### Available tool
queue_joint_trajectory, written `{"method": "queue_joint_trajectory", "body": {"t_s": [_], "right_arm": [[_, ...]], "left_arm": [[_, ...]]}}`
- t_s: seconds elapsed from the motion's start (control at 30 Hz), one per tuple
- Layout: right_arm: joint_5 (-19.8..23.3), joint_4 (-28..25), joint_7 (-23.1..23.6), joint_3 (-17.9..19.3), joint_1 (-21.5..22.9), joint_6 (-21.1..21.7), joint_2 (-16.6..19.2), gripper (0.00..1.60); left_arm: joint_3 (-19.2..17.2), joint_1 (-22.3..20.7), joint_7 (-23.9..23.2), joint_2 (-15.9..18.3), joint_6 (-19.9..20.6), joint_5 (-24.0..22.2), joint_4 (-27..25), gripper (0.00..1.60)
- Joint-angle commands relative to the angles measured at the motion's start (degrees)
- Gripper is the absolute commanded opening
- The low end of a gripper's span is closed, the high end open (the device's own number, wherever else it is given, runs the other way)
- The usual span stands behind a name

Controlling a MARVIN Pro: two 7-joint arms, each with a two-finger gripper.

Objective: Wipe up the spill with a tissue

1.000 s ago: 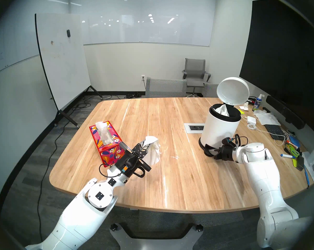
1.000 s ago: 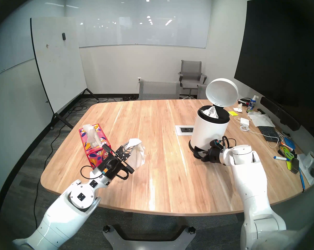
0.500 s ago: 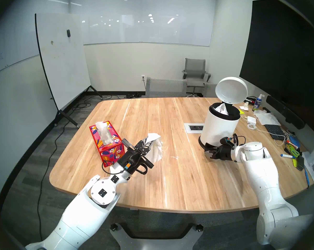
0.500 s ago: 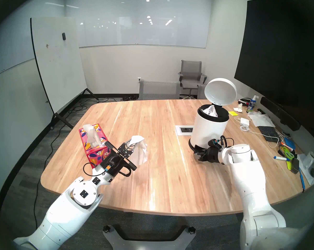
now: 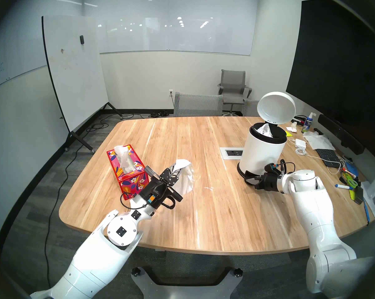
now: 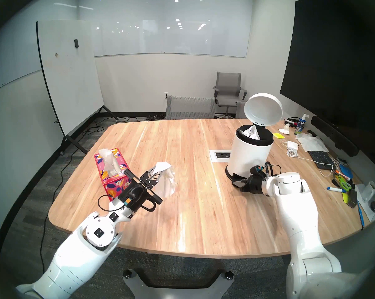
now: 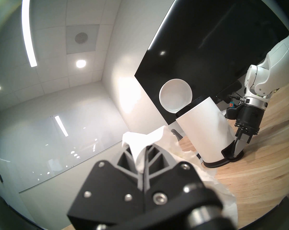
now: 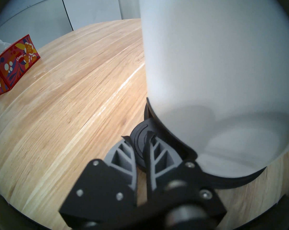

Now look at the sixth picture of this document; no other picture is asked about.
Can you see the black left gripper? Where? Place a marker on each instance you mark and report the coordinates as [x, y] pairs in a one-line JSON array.
[[136, 197]]

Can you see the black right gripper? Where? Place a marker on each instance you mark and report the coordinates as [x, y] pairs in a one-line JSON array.
[[256, 181]]

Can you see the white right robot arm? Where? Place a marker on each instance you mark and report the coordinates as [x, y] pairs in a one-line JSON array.
[[299, 214]]

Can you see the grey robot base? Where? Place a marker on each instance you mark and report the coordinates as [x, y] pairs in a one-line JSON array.
[[175, 290]]

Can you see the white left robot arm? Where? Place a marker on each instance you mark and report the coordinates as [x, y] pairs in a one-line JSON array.
[[81, 251]]

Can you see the red floral tissue box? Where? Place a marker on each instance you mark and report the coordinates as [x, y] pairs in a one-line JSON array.
[[112, 184]]

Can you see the white tissue in box slot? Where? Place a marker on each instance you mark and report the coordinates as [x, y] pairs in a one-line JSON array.
[[109, 163]]

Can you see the large crumpled white tissue wad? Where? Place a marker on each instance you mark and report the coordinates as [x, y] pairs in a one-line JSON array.
[[252, 132]]

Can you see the small crumpled white tissue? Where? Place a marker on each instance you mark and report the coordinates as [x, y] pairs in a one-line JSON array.
[[285, 129]]

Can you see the white pedal trash bin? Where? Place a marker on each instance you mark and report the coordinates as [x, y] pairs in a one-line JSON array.
[[249, 158]]

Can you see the white table power outlet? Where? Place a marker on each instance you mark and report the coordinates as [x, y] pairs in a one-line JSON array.
[[220, 155]]

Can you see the yellow sticky note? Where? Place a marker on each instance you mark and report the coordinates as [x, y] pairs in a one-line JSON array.
[[278, 135]]

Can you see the white power charger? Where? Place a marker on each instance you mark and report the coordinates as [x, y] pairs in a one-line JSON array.
[[292, 145]]

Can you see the grey fabric chair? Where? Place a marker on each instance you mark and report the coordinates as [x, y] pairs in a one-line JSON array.
[[240, 111]]

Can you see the red black marker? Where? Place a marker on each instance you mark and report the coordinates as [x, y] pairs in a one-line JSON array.
[[290, 121]]

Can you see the flat white paper towel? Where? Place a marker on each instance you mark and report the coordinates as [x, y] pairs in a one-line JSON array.
[[312, 143]]

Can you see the grey mesh chair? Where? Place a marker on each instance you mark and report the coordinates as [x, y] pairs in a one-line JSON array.
[[190, 108]]

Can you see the whiteboard cleaner spray bottle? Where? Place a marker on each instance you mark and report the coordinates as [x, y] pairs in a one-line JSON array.
[[301, 126]]

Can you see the black keyboard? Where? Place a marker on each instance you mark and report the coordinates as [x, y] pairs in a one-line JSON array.
[[321, 159]]

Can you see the blue white marker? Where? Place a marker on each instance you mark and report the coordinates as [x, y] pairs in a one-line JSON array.
[[336, 189]]

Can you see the grey office chair with armrests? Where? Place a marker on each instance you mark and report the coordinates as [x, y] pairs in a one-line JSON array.
[[228, 85]]

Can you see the orange white marker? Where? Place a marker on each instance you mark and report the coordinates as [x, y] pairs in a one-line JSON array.
[[342, 173]]

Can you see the black video bar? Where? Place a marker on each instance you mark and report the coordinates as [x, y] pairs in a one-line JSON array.
[[333, 135]]

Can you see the blue flat object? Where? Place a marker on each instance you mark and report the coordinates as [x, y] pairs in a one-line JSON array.
[[346, 171]]

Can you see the small black box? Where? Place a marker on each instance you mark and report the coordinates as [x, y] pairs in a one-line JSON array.
[[353, 198]]

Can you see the blue pen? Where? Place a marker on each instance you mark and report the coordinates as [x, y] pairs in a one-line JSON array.
[[361, 215]]

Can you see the white paper sheet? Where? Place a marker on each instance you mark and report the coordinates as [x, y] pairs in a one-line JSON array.
[[366, 209]]

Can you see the white cup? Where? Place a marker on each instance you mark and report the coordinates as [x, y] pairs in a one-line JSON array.
[[369, 191]]

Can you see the rolling whiteboard with black stand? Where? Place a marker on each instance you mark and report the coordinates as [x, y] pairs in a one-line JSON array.
[[69, 77]]

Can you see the wide glass wall board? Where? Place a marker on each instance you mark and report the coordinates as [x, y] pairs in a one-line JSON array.
[[175, 36]]

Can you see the large black wall screen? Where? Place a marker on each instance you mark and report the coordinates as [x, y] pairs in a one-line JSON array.
[[330, 68]]

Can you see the side wall glass board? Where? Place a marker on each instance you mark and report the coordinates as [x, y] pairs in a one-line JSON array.
[[13, 52]]

